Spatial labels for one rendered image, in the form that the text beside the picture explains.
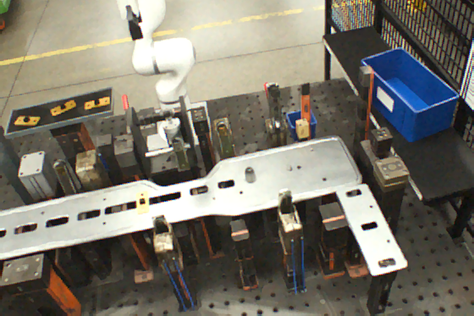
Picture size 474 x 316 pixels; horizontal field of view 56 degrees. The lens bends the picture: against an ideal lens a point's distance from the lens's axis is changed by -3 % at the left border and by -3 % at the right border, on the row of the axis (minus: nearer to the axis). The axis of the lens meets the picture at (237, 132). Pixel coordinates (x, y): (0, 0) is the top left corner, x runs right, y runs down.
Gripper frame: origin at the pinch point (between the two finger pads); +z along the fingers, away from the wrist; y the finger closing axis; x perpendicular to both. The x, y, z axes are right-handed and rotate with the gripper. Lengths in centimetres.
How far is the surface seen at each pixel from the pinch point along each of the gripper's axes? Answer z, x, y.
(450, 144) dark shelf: 42, 85, 33
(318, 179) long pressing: 45, 43, 31
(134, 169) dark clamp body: 45.3, -13.3, 9.4
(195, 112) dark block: 32.9, 10.6, 2.3
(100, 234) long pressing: 45, -24, 33
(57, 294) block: 55, -40, 44
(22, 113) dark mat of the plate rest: 29, -48, -12
